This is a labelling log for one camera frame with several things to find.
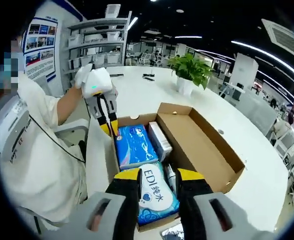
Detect white chest-worn device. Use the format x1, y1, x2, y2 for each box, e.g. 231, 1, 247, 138
0, 96, 31, 163

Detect white office chair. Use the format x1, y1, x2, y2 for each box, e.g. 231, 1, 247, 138
19, 116, 90, 237

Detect blue tissue pack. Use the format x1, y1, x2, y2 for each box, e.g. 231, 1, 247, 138
114, 124, 159, 171

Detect brown cardboard shoe box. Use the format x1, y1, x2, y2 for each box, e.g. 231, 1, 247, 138
109, 101, 246, 233

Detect green plant in white pot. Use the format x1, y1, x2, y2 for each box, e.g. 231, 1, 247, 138
168, 53, 215, 96

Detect white ceiling air vent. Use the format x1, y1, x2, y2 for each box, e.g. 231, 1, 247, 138
261, 18, 294, 61

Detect person in white shirt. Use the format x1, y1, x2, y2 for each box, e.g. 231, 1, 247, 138
1, 72, 92, 223

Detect grey metal shelf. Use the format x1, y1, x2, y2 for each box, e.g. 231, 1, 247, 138
64, 11, 133, 76

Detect curved ceiling light strip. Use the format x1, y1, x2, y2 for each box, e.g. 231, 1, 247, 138
230, 39, 294, 81

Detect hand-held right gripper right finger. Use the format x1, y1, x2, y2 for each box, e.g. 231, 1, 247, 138
176, 168, 260, 240

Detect row of white office chairs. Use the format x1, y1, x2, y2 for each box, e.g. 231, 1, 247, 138
269, 117, 294, 203

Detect group of white storage bins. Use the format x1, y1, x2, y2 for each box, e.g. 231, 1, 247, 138
68, 31, 125, 70

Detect thin device cable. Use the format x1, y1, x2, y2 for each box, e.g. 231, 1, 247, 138
29, 114, 87, 165

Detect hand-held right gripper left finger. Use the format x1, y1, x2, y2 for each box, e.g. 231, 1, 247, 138
69, 167, 142, 240

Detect blue white wall poster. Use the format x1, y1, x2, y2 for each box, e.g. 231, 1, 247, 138
23, 16, 59, 81

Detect white blue wet wipes pack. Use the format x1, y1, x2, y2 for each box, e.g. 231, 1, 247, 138
136, 161, 180, 226

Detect white medicine box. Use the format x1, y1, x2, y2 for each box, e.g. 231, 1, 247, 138
148, 121, 173, 162

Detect white slatted crate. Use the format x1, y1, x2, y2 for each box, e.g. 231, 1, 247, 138
105, 4, 121, 18

